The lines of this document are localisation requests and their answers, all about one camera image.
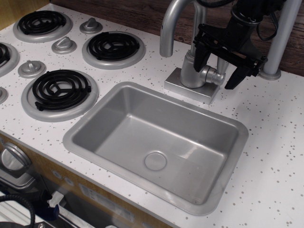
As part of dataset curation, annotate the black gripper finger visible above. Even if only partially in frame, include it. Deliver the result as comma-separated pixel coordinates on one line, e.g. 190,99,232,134
194,42,211,72
225,67,247,89

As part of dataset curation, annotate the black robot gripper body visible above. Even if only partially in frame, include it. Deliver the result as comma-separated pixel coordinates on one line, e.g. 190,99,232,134
193,17,267,71

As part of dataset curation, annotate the silver faucet lever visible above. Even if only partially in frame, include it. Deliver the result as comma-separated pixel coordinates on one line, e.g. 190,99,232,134
200,57,229,86

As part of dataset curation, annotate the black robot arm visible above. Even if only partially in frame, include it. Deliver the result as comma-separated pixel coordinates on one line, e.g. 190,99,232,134
193,0,285,89

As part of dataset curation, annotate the grey vertical support pole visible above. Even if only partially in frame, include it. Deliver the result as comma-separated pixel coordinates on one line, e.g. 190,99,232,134
259,0,302,81

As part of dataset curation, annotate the silver toy faucet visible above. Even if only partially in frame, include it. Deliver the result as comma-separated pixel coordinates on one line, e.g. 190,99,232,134
159,0,225,105

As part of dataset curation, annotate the back right stove burner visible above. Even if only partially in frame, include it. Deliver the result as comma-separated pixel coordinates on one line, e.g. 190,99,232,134
82,31,146,70

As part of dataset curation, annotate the stove burner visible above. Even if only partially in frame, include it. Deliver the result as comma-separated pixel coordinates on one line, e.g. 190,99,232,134
0,42,19,77
82,31,146,70
13,10,73,43
21,69,99,123

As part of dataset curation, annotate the grey toy sink basin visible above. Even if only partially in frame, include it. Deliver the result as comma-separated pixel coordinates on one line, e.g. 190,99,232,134
63,82,248,216

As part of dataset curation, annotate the silver stove knob back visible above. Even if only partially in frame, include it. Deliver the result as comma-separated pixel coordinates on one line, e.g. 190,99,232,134
79,18,103,34

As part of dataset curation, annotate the silver stove knob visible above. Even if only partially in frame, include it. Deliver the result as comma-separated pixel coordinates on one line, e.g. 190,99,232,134
18,60,46,78
51,37,77,55
79,18,103,34

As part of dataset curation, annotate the silver stove knob middle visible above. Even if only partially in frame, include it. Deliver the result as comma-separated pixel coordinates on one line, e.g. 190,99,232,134
51,37,77,55

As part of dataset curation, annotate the front right stove burner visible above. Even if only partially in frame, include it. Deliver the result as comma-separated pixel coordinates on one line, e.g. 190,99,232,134
21,69,99,123

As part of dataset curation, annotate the back left stove burner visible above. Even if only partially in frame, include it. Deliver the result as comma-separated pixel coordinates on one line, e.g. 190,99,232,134
13,10,73,43

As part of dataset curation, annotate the silver stove knob front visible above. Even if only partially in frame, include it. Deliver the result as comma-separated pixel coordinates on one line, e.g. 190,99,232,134
18,60,46,78

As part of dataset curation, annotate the front left stove burner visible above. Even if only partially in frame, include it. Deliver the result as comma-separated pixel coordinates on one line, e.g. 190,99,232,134
0,42,19,77

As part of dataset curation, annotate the silver stove knob edge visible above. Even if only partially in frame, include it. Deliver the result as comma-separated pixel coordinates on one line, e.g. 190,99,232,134
0,87,8,104

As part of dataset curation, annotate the silver oven knob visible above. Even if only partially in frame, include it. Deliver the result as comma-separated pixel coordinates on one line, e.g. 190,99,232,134
0,142,31,178

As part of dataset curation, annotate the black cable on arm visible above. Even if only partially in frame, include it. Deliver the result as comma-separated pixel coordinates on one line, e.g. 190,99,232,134
255,11,280,41

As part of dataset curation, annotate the silver oven door handle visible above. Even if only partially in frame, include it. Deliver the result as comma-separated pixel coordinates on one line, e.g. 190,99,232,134
0,170,36,191

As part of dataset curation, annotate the black cable lower left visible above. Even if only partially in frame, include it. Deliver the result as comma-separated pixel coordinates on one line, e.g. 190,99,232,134
0,192,53,228

